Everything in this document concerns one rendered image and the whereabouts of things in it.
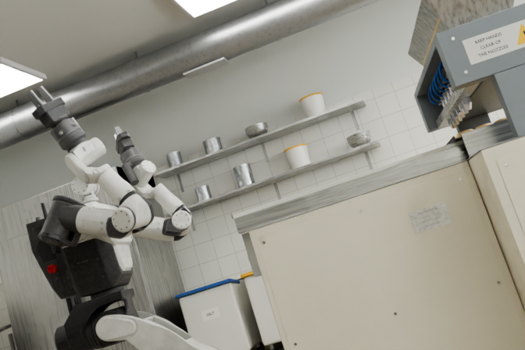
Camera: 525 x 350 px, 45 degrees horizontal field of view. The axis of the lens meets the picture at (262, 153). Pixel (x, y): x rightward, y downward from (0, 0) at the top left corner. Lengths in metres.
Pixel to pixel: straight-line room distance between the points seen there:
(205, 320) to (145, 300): 0.56
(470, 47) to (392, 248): 0.61
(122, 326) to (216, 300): 3.61
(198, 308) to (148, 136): 1.99
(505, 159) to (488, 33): 0.35
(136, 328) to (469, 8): 1.47
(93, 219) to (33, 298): 4.31
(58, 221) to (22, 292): 4.28
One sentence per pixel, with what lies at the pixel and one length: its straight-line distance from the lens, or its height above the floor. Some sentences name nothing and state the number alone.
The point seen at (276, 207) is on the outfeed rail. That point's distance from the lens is 1.95.
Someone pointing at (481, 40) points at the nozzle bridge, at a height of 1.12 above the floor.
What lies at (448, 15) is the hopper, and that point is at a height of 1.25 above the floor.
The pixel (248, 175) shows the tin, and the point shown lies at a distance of 6.18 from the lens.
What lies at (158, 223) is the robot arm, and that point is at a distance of 2.55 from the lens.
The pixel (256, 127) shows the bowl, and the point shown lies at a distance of 6.17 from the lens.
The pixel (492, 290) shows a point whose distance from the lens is 1.96.
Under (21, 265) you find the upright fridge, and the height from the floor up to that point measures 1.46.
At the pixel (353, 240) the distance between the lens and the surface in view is 1.92.
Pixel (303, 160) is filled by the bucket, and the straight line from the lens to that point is 6.05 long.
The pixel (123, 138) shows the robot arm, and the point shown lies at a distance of 2.71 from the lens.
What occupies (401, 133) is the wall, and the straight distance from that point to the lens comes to 6.23.
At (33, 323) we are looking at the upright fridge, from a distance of 6.37.
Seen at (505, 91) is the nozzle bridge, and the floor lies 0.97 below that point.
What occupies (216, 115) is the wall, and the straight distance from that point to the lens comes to 6.59.
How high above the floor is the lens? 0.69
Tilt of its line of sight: 11 degrees up
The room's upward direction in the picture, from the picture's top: 18 degrees counter-clockwise
